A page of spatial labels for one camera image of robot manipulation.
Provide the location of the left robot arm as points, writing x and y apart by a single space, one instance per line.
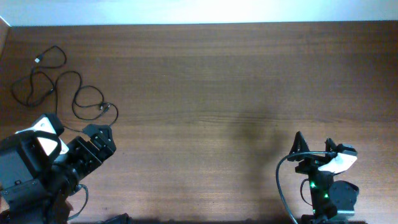
36 179

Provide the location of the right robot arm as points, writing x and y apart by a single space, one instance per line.
332 201

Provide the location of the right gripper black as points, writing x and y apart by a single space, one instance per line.
313 162

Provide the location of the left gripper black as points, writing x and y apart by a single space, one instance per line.
94 158

